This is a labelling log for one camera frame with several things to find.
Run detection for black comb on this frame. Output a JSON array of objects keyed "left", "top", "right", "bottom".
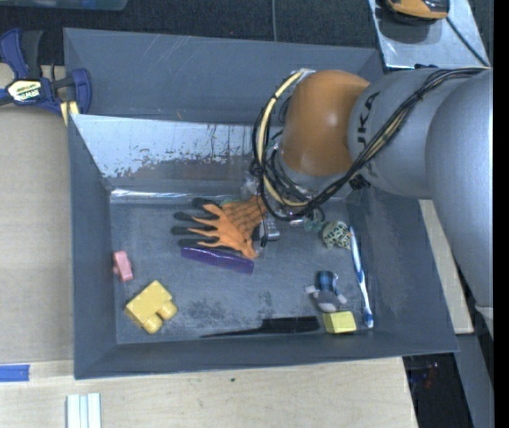
[{"left": 200, "top": 316, "right": 322, "bottom": 340}]

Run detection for orange and black glove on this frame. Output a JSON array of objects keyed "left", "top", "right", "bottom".
[{"left": 170, "top": 195, "right": 269, "bottom": 260}]

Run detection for purple comb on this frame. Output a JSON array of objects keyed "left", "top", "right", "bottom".
[{"left": 180, "top": 246, "right": 255, "bottom": 276}]

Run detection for grey and blue toy animal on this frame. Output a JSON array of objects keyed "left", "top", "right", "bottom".
[{"left": 303, "top": 270, "right": 349, "bottom": 314}]

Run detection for green and yellow patterned ball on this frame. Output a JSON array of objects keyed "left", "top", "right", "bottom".
[{"left": 321, "top": 219, "right": 354, "bottom": 251}]

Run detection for grey metal bin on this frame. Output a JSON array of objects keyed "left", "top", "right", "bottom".
[{"left": 62, "top": 27, "right": 461, "bottom": 381}]

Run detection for yellow small sponge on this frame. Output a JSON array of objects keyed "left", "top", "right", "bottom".
[{"left": 321, "top": 310, "right": 358, "bottom": 335}]

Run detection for pink small block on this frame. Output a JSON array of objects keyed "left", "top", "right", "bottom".
[{"left": 111, "top": 250, "right": 135, "bottom": 283}]

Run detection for yellow toy building block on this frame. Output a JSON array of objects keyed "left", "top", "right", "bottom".
[{"left": 124, "top": 279, "right": 179, "bottom": 335}]

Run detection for blue and white toothbrush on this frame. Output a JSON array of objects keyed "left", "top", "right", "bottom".
[{"left": 348, "top": 225, "right": 375, "bottom": 330}]

